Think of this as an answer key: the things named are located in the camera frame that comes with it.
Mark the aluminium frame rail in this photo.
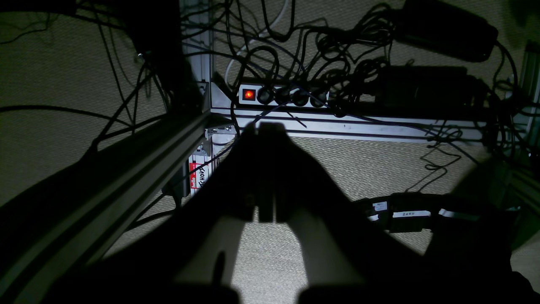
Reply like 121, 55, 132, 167
181, 0, 502, 142

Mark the white power strip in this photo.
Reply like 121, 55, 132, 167
238, 83, 376, 108

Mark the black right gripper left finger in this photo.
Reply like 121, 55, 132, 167
55, 123, 259, 304

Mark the black power adapter brick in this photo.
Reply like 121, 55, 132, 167
395, 0, 498, 63

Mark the black labelled cable connector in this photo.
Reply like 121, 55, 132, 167
352, 193, 484, 233

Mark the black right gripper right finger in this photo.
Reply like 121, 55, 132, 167
258, 123, 536, 304

